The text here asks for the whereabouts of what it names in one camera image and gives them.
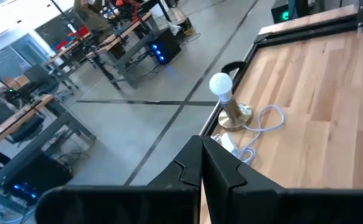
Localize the person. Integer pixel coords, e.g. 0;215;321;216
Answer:
74;0;114;35

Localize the black box with green light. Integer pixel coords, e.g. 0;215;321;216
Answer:
270;0;310;24

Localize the brass lamp with white bulb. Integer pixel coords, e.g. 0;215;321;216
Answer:
208;72;253;131

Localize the black office chair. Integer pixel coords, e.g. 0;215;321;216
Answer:
22;63;61;94

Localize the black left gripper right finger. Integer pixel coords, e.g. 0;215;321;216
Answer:
202;136;363;224

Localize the black frame handle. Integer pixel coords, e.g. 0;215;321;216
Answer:
221;60;247;77

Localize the black aluminium table frame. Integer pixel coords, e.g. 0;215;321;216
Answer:
199;18;361;137

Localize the white lamp cable with adapter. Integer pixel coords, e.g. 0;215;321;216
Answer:
214;104;285;166

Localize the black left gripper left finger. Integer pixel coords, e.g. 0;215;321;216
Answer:
35;136;203;224

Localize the black computer tower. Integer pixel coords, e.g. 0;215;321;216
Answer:
2;154;74;206
147;27;182;65

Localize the wooden desk with metal legs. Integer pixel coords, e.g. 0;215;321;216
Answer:
85;12;157;91
0;93;97;200

